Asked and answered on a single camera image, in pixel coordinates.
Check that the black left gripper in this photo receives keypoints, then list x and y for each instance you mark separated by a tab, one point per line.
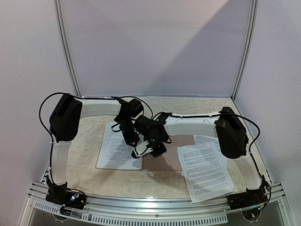
130	141

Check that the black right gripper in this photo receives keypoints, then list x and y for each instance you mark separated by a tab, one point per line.
159	150

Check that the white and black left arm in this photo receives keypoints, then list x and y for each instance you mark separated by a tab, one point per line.
64	125

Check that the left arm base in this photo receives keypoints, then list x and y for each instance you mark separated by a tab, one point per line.
64	196

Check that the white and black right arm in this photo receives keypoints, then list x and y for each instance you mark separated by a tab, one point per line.
224	125

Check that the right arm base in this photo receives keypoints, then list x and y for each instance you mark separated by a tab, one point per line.
248	198

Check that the white paper stack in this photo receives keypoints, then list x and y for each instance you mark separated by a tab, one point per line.
205	169

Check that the aluminium front rail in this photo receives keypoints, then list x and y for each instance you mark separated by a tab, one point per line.
116	211

